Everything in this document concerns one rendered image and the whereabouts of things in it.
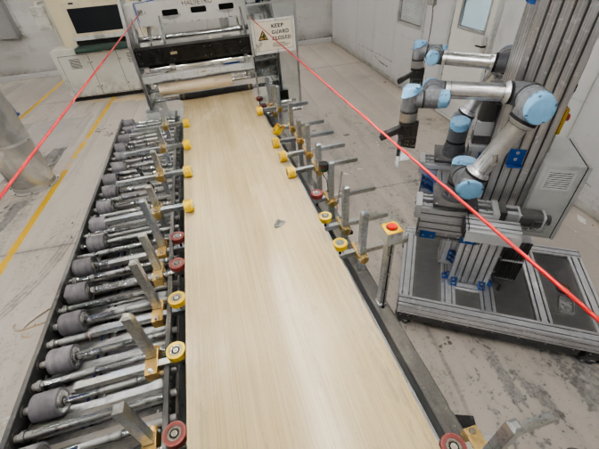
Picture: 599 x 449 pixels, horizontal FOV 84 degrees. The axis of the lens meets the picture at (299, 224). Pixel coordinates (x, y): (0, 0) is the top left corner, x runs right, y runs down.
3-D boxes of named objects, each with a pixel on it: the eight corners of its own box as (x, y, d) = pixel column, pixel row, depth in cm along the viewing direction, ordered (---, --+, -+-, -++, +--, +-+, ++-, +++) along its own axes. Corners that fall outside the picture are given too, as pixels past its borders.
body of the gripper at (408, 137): (414, 150, 152) (418, 125, 145) (395, 149, 155) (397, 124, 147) (414, 142, 158) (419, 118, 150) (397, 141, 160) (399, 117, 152)
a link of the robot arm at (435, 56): (517, 79, 176) (422, 69, 192) (516, 73, 183) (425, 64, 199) (527, 55, 168) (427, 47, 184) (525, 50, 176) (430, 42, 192)
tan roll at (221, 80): (275, 77, 396) (274, 65, 388) (277, 79, 386) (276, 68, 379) (151, 95, 372) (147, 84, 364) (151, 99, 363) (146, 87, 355)
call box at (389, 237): (393, 233, 147) (395, 220, 142) (401, 244, 142) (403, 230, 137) (379, 237, 146) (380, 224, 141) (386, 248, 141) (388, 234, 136)
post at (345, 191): (345, 246, 216) (348, 183, 186) (348, 249, 214) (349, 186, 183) (340, 247, 216) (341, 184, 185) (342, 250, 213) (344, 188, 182)
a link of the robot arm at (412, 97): (424, 88, 135) (403, 88, 137) (420, 114, 142) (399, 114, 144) (422, 82, 141) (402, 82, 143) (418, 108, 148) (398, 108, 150)
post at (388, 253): (382, 298, 174) (392, 235, 145) (387, 306, 170) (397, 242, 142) (374, 301, 173) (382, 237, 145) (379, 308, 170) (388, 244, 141)
